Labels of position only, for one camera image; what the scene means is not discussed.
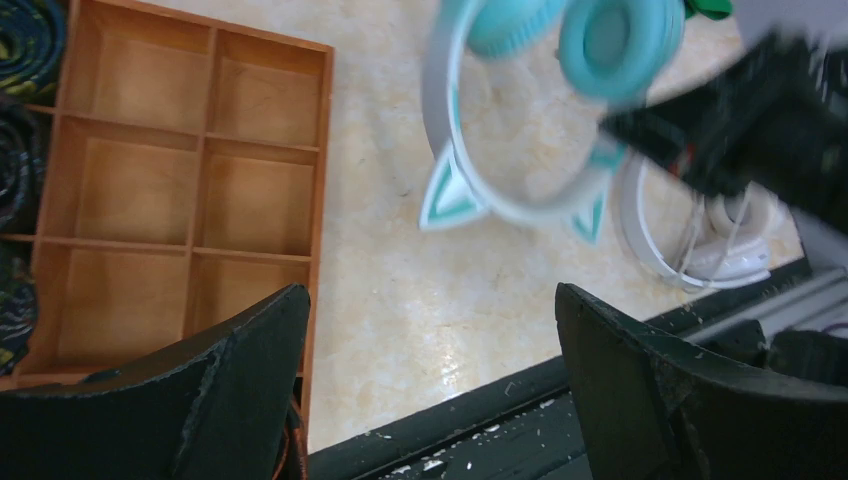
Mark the dark green rolled item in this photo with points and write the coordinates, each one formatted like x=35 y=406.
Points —
x=19 y=309

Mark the green cloth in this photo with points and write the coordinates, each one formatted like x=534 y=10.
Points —
x=715 y=10

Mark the wooden compartment tray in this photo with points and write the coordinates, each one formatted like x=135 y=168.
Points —
x=186 y=179

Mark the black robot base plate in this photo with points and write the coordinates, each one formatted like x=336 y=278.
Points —
x=525 y=426

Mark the black yellow rolled item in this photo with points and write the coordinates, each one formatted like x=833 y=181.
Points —
x=33 y=41

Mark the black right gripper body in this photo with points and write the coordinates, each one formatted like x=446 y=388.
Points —
x=776 y=117

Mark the teal cat-ear headphones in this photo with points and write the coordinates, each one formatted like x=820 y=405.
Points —
x=510 y=95

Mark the white headphones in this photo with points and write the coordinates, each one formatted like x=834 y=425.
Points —
x=723 y=244

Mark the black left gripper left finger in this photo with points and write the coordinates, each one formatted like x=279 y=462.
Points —
x=217 y=405

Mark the dark rolled item middle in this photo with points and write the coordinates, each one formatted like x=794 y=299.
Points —
x=25 y=141

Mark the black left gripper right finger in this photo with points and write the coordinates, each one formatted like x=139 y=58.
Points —
x=652 y=405

